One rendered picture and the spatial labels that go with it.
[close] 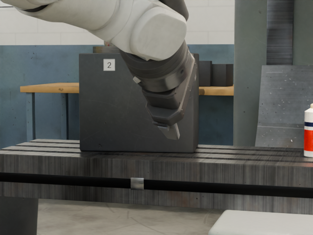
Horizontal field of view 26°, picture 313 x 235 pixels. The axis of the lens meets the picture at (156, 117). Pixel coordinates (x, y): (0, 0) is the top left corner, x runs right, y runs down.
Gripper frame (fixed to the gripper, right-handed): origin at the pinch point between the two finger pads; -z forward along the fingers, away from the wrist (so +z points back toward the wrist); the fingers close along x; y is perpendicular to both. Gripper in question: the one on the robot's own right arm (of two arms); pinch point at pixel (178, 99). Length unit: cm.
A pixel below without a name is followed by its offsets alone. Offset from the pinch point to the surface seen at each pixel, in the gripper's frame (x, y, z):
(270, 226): -14.6, -16.9, -9.9
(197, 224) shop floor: 61, 79, -334
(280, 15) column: 43, -4, -42
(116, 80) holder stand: 8.1, 17.7, -13.9
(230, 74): 182, 87, -350
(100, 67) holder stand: 9.6, 20.9, -12.3
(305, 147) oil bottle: 4.3, -18.1, -22.6
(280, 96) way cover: 26, -7, -48
